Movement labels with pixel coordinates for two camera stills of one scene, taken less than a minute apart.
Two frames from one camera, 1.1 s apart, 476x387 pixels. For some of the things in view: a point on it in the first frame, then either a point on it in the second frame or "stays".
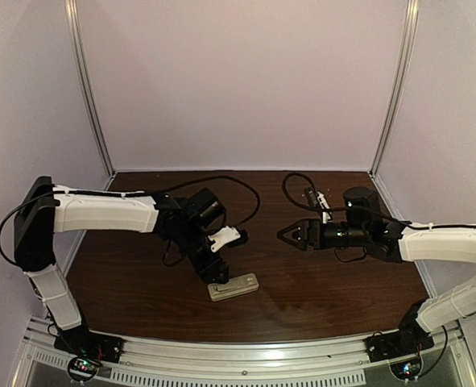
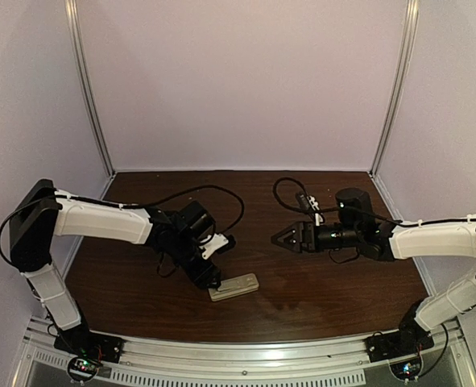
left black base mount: [86, 351] stays
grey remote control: [234, 287] stays
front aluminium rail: [329, 363] stays
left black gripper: [214, 269] to [205, 275]
